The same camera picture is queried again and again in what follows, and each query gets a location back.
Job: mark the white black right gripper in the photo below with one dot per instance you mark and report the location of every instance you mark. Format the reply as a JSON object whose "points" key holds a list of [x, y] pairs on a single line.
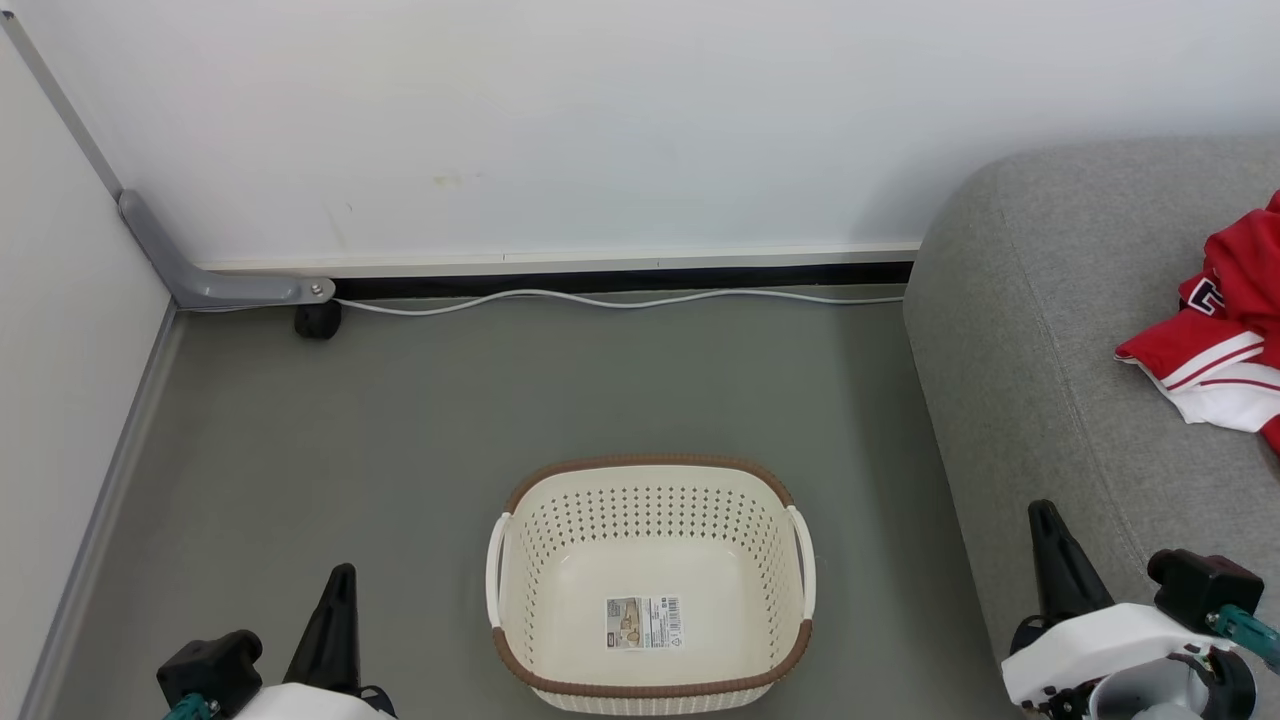
{"points": [[1090, 640]]}

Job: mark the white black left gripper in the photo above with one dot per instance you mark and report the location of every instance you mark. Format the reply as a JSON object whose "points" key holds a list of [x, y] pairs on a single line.
{"points": [[310, 703]]}

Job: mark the red white striped jersey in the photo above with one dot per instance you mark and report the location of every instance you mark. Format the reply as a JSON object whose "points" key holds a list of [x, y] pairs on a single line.
{"points": [[1200, 360]]}

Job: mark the cream perforated laundry basket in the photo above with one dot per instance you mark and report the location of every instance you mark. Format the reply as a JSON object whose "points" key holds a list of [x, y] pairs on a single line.
{"points": [[600, 540]]}

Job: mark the grey fabric sofa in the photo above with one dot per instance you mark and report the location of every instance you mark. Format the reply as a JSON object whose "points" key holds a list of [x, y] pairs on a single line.
{"points": [[1040, 350]]}

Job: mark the paper barcode label sticker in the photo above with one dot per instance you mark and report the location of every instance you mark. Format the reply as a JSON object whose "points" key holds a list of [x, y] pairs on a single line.
{"points": [[643, 622]]}

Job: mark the black caster wheel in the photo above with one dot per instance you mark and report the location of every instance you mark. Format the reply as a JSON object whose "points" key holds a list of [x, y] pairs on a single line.
{"points": [[318, 320]]}

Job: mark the black baseboard strip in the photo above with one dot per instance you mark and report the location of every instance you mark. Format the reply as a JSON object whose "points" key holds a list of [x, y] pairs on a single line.
{"points": [[620, 279]]}

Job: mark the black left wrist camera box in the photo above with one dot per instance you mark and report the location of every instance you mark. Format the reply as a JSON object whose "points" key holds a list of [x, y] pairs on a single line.
{"points": [[210, 665]]}

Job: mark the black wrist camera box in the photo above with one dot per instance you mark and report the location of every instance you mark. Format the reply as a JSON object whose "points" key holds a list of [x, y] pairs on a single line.
{"points": [[210, 665], [1200, 585]]}

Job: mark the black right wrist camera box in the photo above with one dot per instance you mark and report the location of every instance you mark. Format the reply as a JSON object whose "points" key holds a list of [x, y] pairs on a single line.
{"points": [[1200, 585]]}

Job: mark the grey metal floor bracket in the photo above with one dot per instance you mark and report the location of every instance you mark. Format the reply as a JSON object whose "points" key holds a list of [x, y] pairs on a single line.
{"points": [[200, 285]]}

